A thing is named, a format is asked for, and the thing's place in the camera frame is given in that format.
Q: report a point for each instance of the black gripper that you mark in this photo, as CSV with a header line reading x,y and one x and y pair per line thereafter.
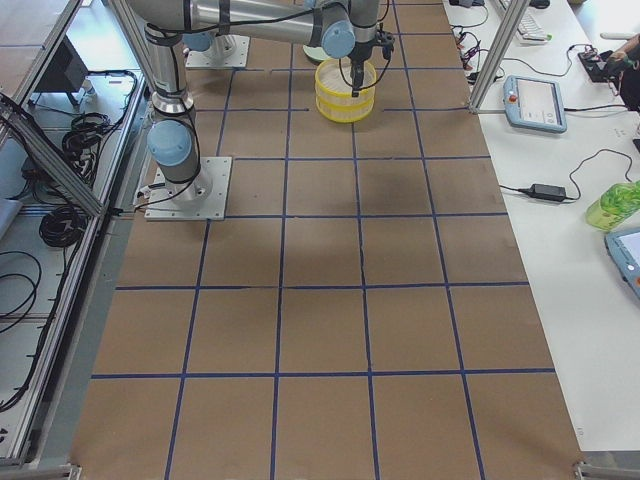
x,y
359,54

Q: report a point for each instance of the yellow bamboo steamer basket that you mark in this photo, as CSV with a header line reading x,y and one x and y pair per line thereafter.
x,y
333,83

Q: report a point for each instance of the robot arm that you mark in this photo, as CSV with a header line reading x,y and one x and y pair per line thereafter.
x,y
343,29

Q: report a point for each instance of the yellow centre steamer basket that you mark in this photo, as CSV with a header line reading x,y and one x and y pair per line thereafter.
x,y
344,113

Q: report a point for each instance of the light green plate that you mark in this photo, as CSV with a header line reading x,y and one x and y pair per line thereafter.
x,y
316,55

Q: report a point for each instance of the white keyboard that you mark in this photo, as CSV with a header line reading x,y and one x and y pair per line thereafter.
x,y
528,31

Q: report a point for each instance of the blue teach pendant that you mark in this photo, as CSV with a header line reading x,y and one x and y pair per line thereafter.
x,y
534,104
623,249

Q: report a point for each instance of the black power adapter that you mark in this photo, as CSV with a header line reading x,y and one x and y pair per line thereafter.
x,y
544,192

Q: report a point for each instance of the green plastic bottle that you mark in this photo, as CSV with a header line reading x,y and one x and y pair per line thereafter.
x,y
614,206

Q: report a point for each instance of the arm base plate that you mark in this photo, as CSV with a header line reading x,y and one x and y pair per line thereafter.
x,y
210,51
204,199

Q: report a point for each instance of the aluminium frame post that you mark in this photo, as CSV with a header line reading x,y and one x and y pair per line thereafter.
x,y
502,39

